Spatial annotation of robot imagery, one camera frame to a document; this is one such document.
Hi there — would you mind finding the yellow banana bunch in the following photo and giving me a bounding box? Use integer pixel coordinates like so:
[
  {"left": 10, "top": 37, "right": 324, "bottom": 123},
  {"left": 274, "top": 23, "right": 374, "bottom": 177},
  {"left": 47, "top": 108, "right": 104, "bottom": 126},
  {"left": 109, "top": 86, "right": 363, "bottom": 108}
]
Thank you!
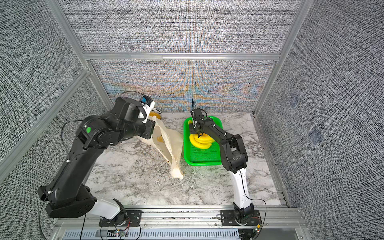
[{"left": 189, "top": 134, "right": 215, "bottom": 150}]

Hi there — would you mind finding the cream plastic bag banana print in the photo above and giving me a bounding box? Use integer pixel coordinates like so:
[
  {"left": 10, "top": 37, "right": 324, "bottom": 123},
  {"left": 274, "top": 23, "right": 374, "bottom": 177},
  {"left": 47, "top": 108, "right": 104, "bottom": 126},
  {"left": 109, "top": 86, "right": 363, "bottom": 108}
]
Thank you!
[{"left": 138, "top": 116, "right": 184, "bottom": 179}]

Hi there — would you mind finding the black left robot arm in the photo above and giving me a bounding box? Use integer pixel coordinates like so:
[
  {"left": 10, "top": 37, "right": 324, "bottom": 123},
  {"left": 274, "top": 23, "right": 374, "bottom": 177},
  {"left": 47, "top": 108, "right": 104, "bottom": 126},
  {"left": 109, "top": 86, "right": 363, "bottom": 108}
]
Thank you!
[{"left": 38, "top": 95, "right": 156, "bottom": 223}]

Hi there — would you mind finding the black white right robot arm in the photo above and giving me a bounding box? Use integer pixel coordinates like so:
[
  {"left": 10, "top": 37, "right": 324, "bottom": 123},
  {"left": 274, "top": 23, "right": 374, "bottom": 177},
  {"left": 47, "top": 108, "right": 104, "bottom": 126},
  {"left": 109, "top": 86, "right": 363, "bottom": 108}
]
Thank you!
[{"left": 191, "top": 108, "right": 255, "bottom": 225}]

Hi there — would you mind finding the black white patterned bowl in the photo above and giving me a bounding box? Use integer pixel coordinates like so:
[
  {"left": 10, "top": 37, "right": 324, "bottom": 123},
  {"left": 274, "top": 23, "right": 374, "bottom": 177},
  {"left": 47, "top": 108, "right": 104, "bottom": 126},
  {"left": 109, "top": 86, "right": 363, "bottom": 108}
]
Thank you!
[{"left": 150, "top": 108, "right": 163, "bottom": 120}]

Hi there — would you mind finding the green plastic basket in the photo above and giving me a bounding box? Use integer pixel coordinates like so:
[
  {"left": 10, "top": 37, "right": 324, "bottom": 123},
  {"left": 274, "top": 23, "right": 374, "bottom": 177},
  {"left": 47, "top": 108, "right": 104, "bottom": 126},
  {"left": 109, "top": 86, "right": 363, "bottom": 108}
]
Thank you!
[{"left": 183, "top": 117, "right": 222, "bottom": 166}]

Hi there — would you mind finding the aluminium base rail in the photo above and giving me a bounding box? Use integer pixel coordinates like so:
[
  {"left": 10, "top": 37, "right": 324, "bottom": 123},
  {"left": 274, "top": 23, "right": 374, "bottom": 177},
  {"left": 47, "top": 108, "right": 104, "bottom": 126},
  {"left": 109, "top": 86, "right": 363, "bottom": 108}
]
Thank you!
[{"left": 48, "top": 206, "right": 311, "bottom": 240}]

